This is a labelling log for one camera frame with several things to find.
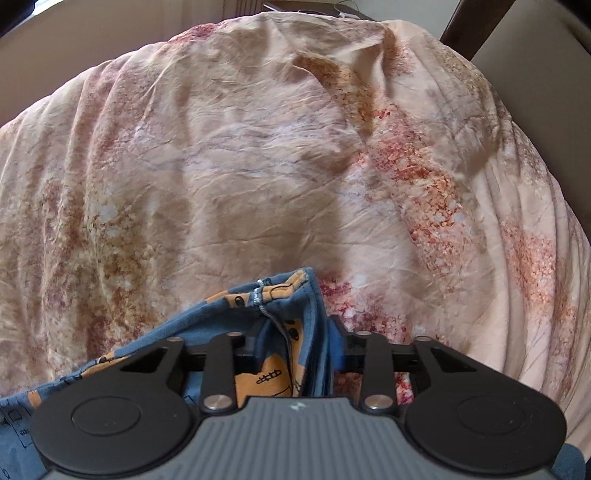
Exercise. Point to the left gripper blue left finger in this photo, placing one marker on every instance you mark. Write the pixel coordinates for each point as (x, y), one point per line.
(227, 355)

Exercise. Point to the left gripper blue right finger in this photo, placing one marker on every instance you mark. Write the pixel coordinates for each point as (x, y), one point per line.
(370, 356)

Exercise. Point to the pink floral bed quilt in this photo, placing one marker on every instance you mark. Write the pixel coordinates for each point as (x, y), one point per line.
(367, 151)

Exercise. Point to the dark wooden headboard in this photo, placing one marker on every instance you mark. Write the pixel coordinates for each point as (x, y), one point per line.
(472, 23)

